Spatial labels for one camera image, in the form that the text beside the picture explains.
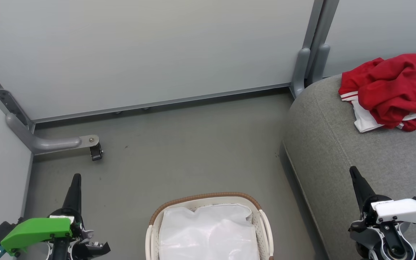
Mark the grey fabric sofa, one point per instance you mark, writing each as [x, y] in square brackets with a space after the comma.
[338, 144]

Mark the white plastic basket liner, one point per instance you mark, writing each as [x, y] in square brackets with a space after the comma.
[208, 234]

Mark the grey partition post with hinge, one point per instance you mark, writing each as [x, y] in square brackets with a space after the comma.
[9, 103]

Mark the small black caster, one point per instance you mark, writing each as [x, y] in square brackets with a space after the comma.
[96, 153]

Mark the red garment with white stripes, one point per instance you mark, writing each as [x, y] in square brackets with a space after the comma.
[365, 119]

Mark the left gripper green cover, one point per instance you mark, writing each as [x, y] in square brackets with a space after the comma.
[34, 231]

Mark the grey partition support foot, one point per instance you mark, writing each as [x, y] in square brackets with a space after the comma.
[49, 143]

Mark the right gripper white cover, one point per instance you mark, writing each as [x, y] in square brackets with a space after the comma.
[403, 211]

